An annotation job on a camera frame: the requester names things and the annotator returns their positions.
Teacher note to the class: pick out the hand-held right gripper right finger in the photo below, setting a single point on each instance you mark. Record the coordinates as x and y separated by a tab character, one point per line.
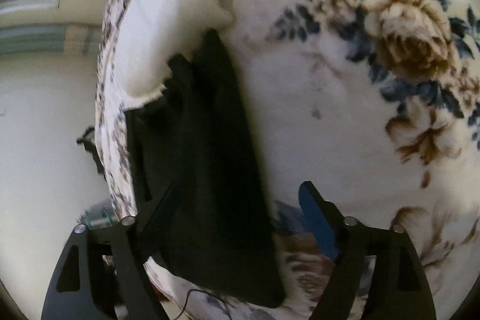
317	218

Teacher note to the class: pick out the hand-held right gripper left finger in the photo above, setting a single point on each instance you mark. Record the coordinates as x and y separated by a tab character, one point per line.
148	226

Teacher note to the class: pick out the black striped long-sleeve shirt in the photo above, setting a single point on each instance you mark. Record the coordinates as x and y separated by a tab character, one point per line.
213	173

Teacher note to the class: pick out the teal storage rack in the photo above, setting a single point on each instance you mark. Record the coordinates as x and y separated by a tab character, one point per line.
97	217

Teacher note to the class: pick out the black garment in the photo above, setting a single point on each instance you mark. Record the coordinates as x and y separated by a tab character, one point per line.
92	149

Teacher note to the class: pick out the floral bed blanket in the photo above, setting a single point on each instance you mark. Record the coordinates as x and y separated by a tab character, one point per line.
337	117

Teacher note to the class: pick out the folded white cloth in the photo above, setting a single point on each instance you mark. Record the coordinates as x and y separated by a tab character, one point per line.
165	16

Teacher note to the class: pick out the teal striped curtain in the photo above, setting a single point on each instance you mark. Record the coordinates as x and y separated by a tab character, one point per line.
45	39

